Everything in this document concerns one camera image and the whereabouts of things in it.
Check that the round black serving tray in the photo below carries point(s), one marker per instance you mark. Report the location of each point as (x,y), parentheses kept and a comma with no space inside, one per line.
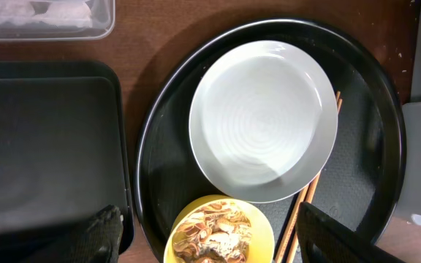
(361,182)

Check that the wooden chopstick right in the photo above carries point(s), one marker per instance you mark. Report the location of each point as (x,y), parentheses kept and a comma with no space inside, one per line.
(310,192)

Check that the black rectangular tray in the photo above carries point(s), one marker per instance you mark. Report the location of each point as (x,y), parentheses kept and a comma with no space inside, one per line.
(62,152)

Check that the clear plastic waste bin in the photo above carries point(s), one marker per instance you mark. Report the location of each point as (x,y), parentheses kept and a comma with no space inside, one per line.
(102,14)

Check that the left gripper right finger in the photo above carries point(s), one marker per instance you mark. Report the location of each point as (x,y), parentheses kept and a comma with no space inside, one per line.
(323,239)

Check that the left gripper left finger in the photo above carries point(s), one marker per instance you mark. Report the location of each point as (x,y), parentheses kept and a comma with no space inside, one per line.
(96,240)

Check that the food scraps in bowl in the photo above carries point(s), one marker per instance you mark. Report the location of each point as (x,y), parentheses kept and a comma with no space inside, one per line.
(219,232)

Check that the grey round plate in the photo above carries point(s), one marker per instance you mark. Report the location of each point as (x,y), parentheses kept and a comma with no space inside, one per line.
(263,121)

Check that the wooden chopstick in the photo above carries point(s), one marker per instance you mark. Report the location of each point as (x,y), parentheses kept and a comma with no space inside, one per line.
(310,192)
(283,249)

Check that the yellow bowl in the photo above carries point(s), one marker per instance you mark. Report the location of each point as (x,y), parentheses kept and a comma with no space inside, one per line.
(262,244)

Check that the white tissue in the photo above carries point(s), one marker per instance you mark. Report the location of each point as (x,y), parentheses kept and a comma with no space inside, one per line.
(54,13)

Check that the wooden chopstick left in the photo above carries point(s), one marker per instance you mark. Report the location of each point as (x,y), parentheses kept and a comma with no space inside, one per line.
(283,249)

